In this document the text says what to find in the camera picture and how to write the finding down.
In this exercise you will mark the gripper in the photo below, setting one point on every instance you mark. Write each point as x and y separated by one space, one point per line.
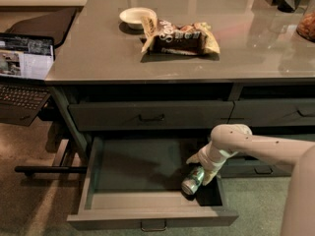
208 160

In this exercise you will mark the green 7up soda can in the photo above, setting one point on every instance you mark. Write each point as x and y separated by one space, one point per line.
193 181

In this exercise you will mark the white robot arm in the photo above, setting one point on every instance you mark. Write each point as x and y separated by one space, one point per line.
294 156

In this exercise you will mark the grey bottom right drawer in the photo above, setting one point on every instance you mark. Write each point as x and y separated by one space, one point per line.
246 166

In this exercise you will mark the grey top left drawer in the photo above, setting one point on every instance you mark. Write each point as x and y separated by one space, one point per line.
149 115

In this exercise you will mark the open grey middle drawer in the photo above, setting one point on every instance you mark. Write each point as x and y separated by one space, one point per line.
136 183

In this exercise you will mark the grey top right drawer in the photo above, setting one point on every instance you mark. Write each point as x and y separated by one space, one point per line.
274 112

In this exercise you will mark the brown chip bag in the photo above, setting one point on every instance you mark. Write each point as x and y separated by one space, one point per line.
192 40

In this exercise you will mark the white ceramic bowl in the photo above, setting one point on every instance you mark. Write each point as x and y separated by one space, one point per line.
132 16

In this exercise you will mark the glass jar of snacks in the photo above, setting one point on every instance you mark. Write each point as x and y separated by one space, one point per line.
306 26

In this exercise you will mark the black laptop stand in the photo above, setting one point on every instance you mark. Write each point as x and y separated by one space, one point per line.
64 155

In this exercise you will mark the open black laptop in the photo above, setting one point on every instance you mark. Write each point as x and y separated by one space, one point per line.
25 61

